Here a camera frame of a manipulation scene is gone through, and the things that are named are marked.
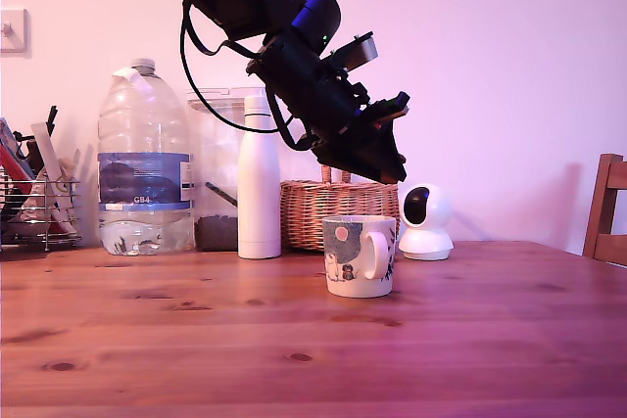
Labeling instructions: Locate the white illustrated coffee mug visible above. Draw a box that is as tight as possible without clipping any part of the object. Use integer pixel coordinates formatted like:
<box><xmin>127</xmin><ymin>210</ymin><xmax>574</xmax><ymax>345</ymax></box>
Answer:
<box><xmin>321</xmin><ymin>214</ymin><xmax>398</xmax><ymax>300</ymax></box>

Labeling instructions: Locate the white metal bottle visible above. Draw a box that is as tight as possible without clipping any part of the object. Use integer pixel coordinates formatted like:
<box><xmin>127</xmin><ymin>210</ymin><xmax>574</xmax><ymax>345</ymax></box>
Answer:
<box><xmin>237</xmin><ymin>95</ymin><xmax>283</xmax><ymax>260</ymax></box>

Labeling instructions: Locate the clear jar with white lid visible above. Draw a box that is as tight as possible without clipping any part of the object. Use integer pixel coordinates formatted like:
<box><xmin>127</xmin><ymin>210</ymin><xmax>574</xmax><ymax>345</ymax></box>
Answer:
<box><xmin>186</xmin><ymin>86</ymin><xmax>268</xmax><ymax>253</ymax></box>

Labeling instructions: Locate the dark scoop in jar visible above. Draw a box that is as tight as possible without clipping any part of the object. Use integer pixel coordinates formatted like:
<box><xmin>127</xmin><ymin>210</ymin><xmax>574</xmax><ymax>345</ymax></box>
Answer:
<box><xmin>205</xmin><ymin>181</ymin><xmax>240</xmax><ymax>209</ymax></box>

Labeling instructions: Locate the large clear water bottle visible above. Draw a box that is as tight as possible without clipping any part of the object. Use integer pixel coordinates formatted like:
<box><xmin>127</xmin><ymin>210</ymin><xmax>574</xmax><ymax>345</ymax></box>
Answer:
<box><xmin>97</xmin><ymin>58</ymin><xmax>196</xmax><ymax>257</ymax></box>

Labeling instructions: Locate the wooden chair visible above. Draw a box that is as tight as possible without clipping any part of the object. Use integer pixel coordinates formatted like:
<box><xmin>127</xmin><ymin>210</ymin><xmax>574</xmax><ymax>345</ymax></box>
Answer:
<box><xmin>582</xmin><ymin>153</ymin><xmax>627</xmax><ymax>268</ymax></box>

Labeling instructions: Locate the white flat stick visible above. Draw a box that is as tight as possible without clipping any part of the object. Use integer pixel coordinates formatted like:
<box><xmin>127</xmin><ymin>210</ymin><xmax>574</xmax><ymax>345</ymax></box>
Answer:
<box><xmin>30</xmin><ymin>121</ymin><xmax>80</xmax><ymax>239</ymax></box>

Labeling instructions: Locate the red item in rack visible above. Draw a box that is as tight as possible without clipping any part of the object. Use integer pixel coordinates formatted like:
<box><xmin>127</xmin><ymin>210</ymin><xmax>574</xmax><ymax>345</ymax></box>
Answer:
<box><xmin>0</xmin><ymin>142</ymin><xmax>36</xmax><ymax>185</ymax></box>

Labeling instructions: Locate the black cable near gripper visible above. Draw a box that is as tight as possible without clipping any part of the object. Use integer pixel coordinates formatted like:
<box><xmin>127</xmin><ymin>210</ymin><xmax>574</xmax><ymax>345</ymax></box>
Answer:
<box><xmin>264</xmin><ymin>85</ymin><xmax>314</xmax><ymax>153</ymax></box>

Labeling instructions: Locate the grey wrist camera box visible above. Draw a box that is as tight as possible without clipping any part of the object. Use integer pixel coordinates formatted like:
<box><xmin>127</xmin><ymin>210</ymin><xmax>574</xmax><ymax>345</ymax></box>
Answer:
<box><xmin>330</xmin><ymin>31</ymin><xmax>380</xmax><ymax>77</ymax></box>

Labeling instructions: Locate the wicker basket with handle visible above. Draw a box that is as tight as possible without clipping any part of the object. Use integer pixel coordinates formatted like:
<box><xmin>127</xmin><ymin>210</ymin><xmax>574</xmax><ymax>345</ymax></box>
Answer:
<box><xmin>279</xmin><ymin>163</ymin><xmax>401</xmax><ymax>254</ymax></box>

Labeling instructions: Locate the small white round camera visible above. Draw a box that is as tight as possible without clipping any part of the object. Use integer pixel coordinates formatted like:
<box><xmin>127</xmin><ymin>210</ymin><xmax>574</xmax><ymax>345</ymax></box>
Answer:
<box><xmin>397</xmin><ymin>183</ymin><xmax>456</xmax><ymax>262</ymax></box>

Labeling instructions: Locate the long black looping cable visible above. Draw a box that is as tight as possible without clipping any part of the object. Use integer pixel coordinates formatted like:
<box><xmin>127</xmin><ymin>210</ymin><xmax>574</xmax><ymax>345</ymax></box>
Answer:
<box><xmin>178</xmin><ymin>0</ymin><xmax>295</xmax><ymax>136</ymax></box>

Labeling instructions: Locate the metal wire rack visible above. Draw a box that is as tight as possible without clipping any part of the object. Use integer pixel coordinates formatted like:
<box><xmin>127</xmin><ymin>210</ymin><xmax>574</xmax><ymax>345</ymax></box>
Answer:
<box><xmin>0</xmin><ymin>176</ymin><xmax>85</xmax><ymax>254</ymax></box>

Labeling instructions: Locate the white wall switch plate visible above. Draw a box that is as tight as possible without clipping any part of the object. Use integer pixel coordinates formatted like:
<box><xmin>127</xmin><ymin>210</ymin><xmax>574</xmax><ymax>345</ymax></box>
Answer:
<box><xmin>0</xmin><ymin>8</ymin><xmax>30</xmax><ymax>55</ymax></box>

